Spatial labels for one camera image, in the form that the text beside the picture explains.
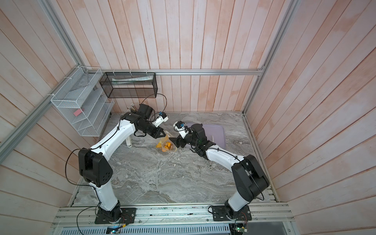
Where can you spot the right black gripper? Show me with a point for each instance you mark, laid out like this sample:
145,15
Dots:
177,142

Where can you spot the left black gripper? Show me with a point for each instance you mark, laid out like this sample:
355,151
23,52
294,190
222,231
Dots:
156,135

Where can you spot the orange round cookie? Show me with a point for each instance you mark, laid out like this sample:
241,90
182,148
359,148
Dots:
168,146

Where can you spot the clear resealable plastic bag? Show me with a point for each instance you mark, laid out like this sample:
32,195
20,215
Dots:
166,138

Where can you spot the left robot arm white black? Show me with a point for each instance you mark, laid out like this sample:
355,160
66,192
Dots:
94,164

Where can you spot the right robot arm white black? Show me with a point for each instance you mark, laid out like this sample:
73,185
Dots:
249,177

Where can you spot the bundle of pencils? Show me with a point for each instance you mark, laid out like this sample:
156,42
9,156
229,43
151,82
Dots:
132,108

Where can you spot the lavender plastic tray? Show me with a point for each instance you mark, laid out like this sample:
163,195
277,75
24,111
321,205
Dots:
215,134

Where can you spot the white stapler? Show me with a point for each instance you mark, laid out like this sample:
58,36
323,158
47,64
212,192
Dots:
128,141

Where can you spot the white papers in basket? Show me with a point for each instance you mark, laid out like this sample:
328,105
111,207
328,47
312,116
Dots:
134,80

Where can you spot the pink eraser on shelf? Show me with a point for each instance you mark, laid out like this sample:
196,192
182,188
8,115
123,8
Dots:
77,112

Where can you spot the black mesh wall basket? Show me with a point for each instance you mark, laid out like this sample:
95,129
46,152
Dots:
128,91

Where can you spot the white wire mesh shelf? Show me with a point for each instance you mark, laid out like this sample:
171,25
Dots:
80,90

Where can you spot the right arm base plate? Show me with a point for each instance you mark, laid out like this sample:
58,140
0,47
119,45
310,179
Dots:
225,213

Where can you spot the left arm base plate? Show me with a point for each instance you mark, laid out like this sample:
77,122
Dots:
117,215

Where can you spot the aluminium mounting rail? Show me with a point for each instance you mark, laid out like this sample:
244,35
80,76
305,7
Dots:
176,214

